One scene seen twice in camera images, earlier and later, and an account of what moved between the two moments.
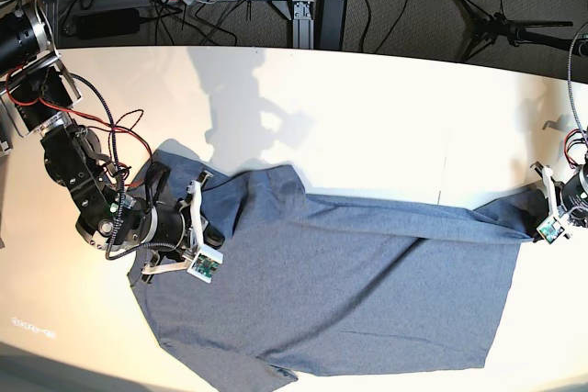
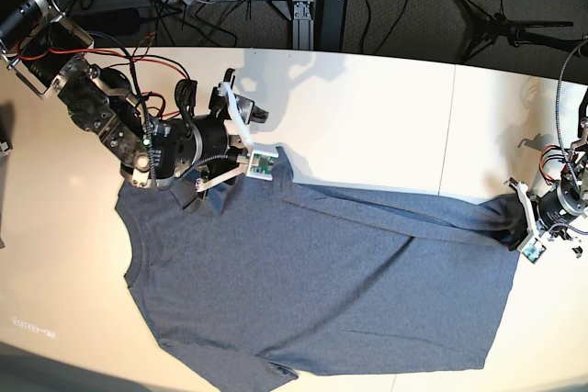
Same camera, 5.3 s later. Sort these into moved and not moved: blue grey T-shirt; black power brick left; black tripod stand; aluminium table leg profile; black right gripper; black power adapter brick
Moved: blue grey T-shirt; black right gripper
Not moved: aluminium table leg profile; black power adapter brick; black power brick left; black tripod stand
